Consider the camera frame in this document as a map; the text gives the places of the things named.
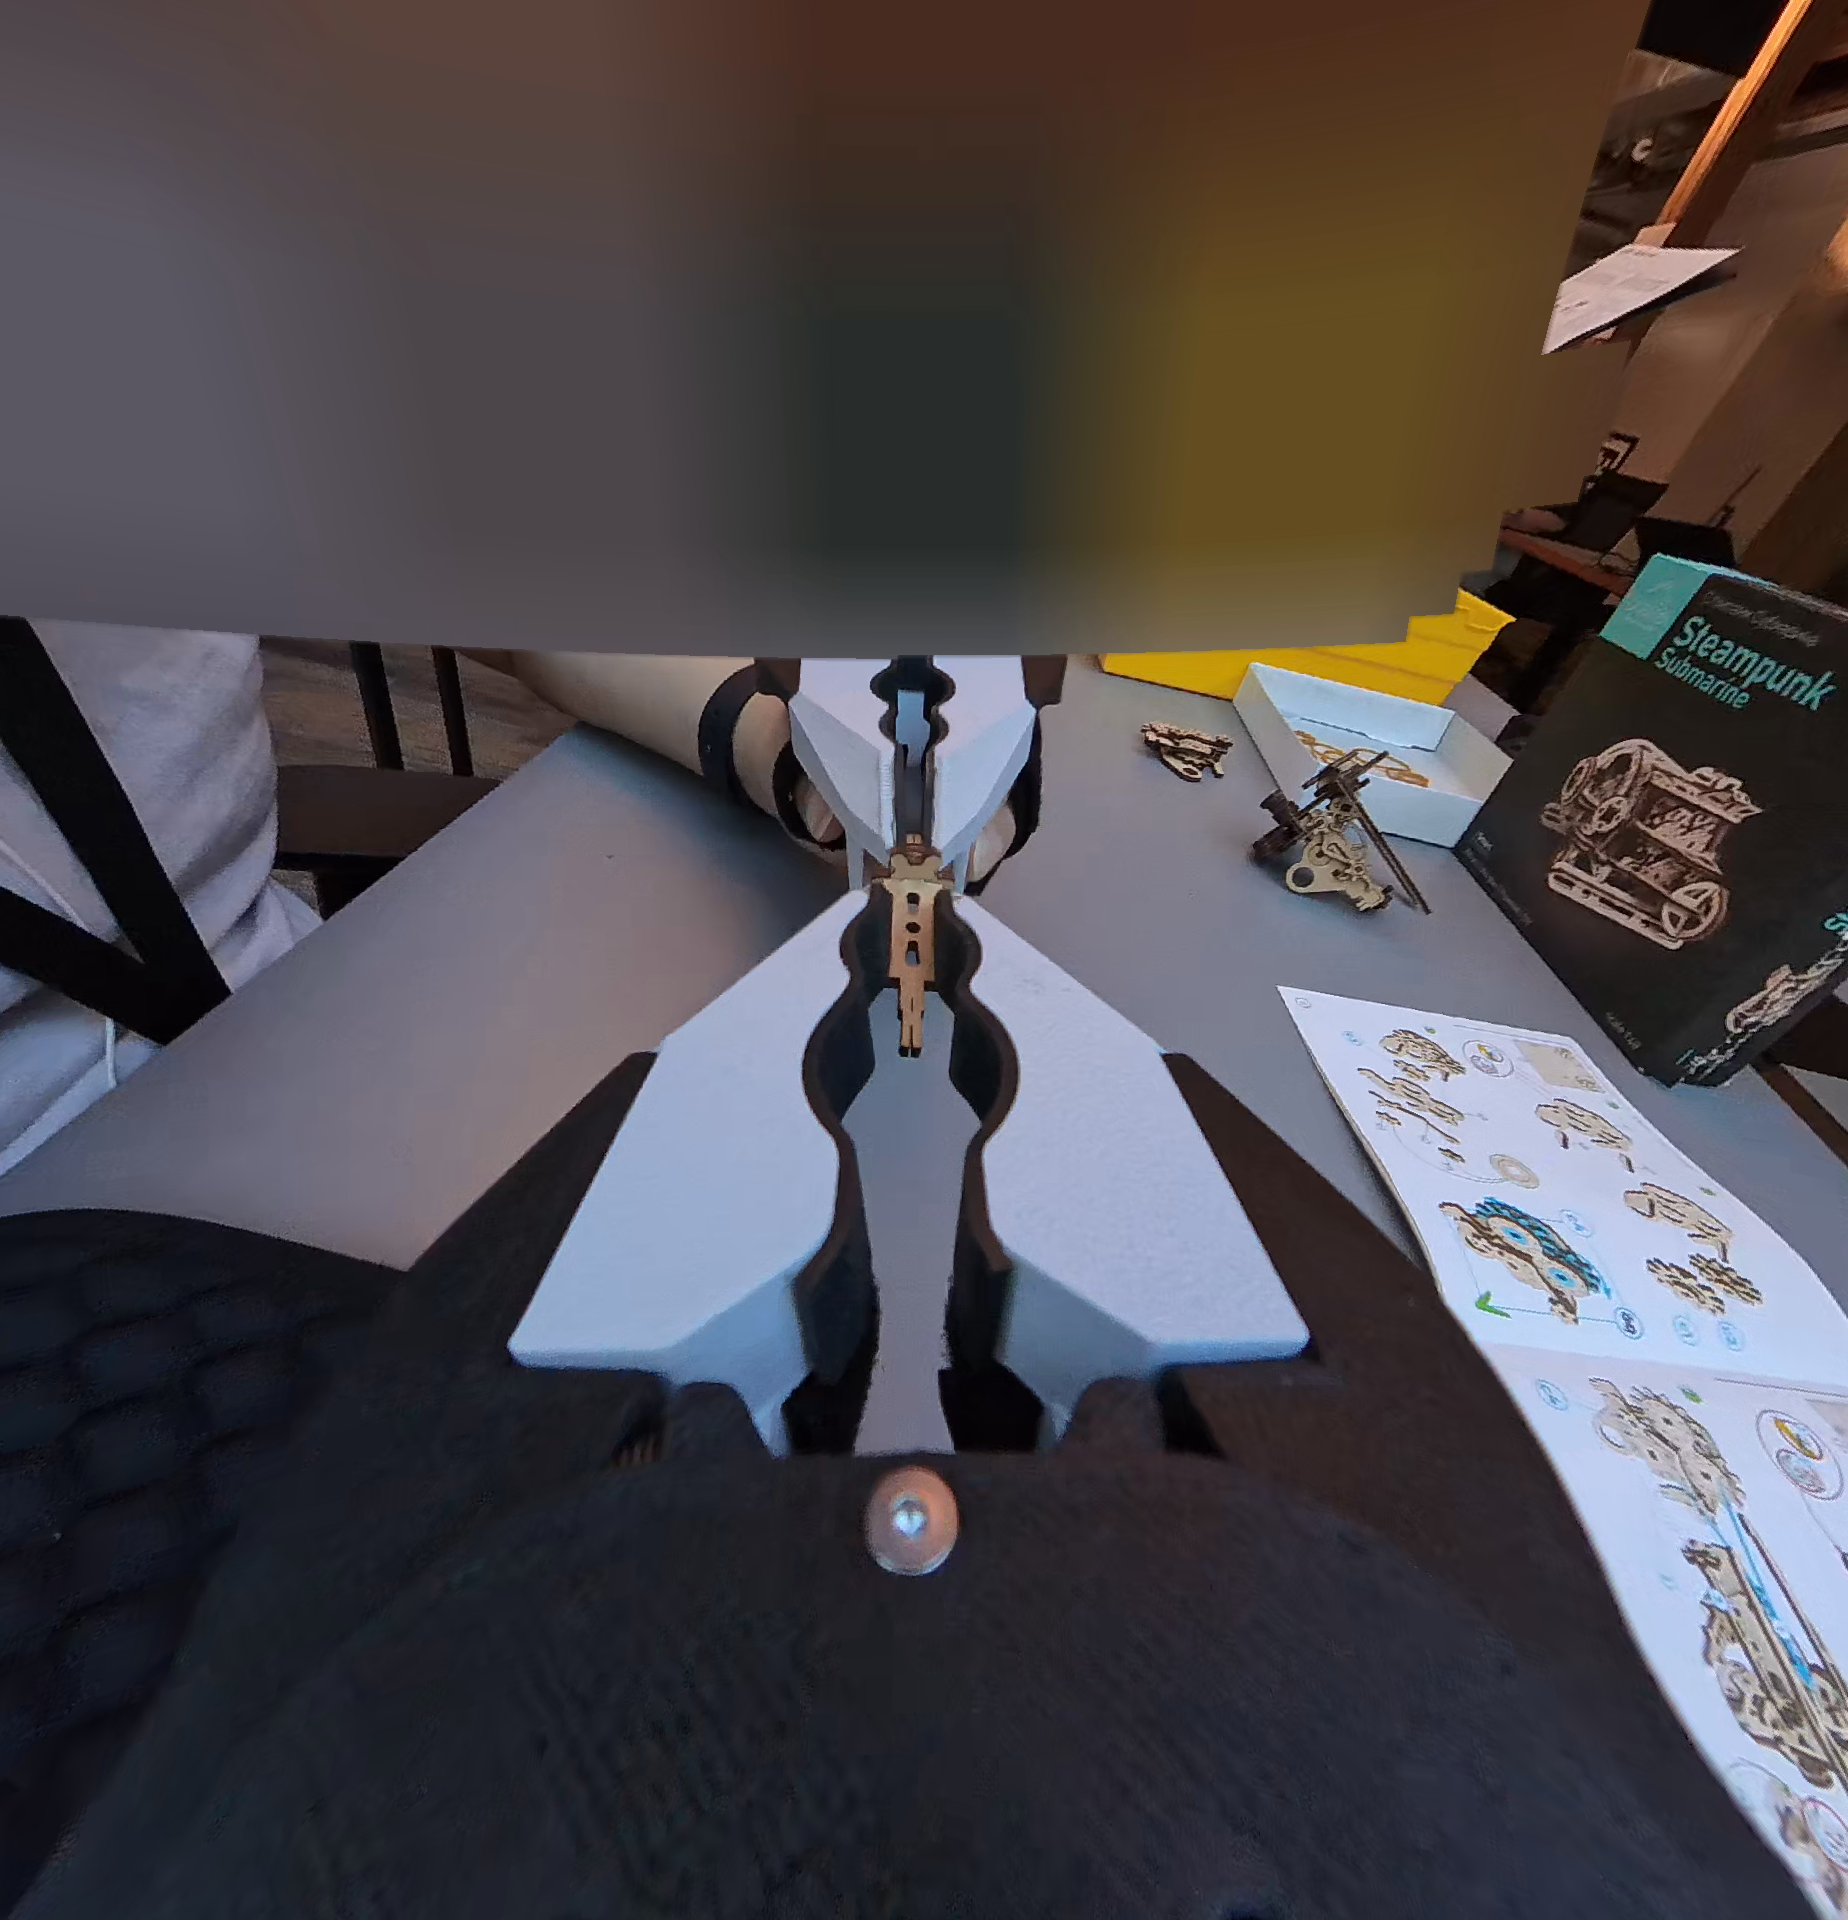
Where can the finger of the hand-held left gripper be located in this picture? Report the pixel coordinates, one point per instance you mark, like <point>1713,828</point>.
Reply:
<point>992,735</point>
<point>842,750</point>

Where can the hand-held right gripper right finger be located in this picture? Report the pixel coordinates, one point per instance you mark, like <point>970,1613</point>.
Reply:
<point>1134,1216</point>

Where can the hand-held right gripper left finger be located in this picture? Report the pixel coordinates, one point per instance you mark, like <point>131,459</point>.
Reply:
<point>685,1216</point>

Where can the small wooden model part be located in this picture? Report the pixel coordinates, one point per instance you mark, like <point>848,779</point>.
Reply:
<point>912,930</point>

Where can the person's left forearm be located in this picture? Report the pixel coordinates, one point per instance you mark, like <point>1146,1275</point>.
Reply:
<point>624,705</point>

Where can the person's left hand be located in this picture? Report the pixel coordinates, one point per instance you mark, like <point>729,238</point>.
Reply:
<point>996,856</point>

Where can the small wooden gear cluster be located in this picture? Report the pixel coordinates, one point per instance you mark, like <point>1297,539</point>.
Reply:
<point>1182,750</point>

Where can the yellow plastic bin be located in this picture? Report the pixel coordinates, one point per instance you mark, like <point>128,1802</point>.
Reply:
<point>1360,661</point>

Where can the wooden gear model assembly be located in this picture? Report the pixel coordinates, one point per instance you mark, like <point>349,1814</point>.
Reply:
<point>1331,863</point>

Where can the white cardboard tray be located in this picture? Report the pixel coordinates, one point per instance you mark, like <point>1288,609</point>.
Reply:
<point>1426,818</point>

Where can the model instruction booklet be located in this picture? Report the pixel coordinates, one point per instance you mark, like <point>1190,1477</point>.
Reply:
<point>1541,1186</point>

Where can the dark wooden chair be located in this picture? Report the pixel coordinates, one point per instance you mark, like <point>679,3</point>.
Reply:
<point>370,825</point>

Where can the person's white shirt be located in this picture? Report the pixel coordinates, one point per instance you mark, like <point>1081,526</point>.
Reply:
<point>220,721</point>

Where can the black model kit box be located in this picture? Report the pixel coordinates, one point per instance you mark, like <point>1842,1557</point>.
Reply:
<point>1660,841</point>

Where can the large printed paper sheet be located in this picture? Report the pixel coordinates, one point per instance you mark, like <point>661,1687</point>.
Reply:
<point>1630,292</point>

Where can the wooden post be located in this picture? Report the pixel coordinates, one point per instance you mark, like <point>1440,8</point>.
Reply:
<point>1735,121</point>

